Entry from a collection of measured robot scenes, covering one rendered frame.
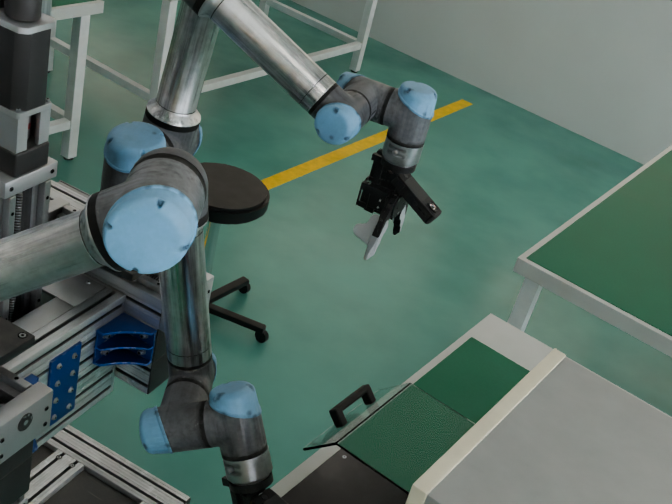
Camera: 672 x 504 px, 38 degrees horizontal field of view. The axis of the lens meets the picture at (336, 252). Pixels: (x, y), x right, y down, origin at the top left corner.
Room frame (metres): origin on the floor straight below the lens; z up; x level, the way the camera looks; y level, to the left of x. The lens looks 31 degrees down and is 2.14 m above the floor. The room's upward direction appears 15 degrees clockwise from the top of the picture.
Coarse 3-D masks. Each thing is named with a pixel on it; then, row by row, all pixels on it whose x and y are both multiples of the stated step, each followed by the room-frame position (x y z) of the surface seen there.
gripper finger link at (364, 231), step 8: (376, 216) 1.70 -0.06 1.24; (360, 224) 1.69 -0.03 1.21; (368, 224) 1.69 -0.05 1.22; (376, 224) 1.69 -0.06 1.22; (360, 232) 1.69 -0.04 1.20; (368, 232) 1.68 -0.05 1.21; (384, 232) 1.69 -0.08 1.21; (368, 240) 1.67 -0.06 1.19; (376, 240) 1.67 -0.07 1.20; (368, 248) 1.66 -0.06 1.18; (376, 248) 1.67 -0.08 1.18; (368, 256) 1.66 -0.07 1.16
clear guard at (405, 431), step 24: (408, 384) 1.42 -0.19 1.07; (360, 408) 1.37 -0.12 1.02; (384, 408) 1.34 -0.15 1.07; (408, 408) 1.36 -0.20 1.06; (432, 408) 1.37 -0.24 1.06; (336, 432) 1.27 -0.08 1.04; (360, 432) 1.26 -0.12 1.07; (384, 432) 1.28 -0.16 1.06; (408, 432) 1.29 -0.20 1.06; (432, 432) 1.31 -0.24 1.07; (456, 432) 1.33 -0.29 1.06; (360, 456) 1.20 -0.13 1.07; (384, 456) 1.22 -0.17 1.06; (408, 456) 1.23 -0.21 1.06; (432, 456) 1.25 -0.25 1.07; (408, 480) 1.18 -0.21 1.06
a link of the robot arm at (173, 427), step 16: (176, 384) 1.22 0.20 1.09; (192, 384) 1.23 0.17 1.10; (176, 400) 1.18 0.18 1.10; (192, 400) 1.19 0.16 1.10; (144, 416) 1.15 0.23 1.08; (160, 416) 1.15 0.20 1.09; (176, 416) 1.14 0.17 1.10; (192, 416) 1.14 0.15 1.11; (144, 432) 1.13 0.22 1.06; (160, 432) 1.13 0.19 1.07; (176, 432) 1.13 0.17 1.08; (192, 432) 1.13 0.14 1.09; (144, 448) 1.12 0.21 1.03; (160, 448) 1.12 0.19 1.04; (176, 448) 1.12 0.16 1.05; (192, 448) 1.13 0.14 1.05
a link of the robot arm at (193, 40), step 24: (192, 24) 1.80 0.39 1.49; (192, 48) 1.80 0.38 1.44; (168, 72) 1.81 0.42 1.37; (192, 72) 1.81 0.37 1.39; (168, 96) 1.81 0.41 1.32; (192, 96) 1.82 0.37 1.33; (144, 120) 1.82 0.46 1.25; (168, 120) 1.79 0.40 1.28; (192, 120) 1.82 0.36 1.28; (192, 144) 1.84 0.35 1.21
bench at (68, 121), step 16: (64, 0) 3.70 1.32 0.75; (80, 0) 3.75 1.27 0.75; (96, 0) 3.80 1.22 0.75; (64, 16) 3.63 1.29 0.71; (80, 16) 3.71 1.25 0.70; (80, 32) 3.76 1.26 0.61; (80, 48) 3.77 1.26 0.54; (80, 64) 3.77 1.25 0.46; (80, 80) 3.78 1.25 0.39; (80, 96) 3.79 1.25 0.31; (64, 112) 3.78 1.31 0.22; (80, 112) 3.80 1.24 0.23; (64, 128) 3.73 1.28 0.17; (64, 144) 3.77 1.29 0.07
